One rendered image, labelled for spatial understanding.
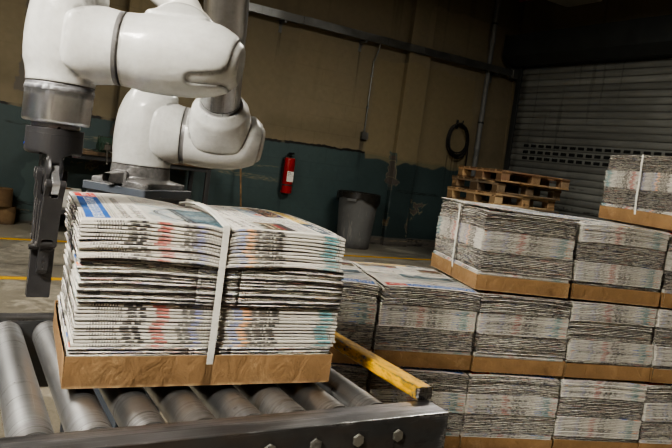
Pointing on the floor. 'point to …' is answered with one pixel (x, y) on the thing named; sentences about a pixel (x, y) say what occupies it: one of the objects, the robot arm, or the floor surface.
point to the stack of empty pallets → (506, 188)
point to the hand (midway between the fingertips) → (39, 271)
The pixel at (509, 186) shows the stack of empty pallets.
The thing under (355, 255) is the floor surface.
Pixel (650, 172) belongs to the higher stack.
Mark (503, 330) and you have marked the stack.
